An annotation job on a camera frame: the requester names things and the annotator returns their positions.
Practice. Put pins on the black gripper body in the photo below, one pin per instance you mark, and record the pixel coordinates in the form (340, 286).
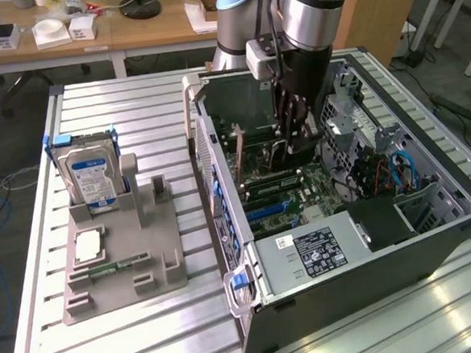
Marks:
(309, 74)

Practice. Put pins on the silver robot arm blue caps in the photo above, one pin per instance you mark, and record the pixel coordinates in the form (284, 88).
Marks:
(313, 13)

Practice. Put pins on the long blue expansion slot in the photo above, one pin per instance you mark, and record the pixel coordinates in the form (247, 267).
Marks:
(268, 211)

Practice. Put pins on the metal disk bay cage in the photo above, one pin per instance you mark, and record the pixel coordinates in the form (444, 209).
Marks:
(345, 132)

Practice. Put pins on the installed black RAM stick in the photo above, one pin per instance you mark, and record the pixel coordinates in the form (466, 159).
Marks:
(272, 186)

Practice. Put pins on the green motherboard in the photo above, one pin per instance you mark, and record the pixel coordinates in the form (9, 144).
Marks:
(302, 204)

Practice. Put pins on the wooden cabinet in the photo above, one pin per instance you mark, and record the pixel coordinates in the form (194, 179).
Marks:
(369, 13)

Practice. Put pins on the white paper stack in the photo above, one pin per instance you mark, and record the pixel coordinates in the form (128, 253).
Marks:
(200, 19)

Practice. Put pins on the grey power supply unit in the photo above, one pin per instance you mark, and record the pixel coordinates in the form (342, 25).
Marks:
(306, 256)

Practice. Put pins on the black open PC case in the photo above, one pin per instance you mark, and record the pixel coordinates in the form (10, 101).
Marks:
(348, 290)

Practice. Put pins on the black round lamp base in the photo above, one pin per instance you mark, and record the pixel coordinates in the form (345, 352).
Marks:
(139, 7)

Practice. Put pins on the hard disk blue carrier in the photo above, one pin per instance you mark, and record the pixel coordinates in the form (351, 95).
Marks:
(88, 174)

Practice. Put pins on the small white labelled box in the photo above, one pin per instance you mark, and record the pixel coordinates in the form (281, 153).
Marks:
(83, 27)

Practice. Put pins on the grey parts rack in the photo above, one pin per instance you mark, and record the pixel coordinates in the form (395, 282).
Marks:
(125, 281)

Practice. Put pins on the green RAM stick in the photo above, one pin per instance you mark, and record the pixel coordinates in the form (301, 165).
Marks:
(108, 268)

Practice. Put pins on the silver CPU chip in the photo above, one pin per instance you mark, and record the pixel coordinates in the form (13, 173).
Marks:
(88, 246)

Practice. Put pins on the black office chair base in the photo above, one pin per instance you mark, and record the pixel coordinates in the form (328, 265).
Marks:
(19, 88)

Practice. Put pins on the grey cup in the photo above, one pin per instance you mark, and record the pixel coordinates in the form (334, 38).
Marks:
(24, 2)

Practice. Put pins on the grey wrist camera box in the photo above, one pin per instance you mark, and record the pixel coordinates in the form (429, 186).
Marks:
(261, 59)

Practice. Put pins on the white table frame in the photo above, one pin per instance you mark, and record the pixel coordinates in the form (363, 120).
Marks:
(450, 4)

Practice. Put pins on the wooden desk white frame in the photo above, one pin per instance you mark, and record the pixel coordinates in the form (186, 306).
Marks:
(141, 37)

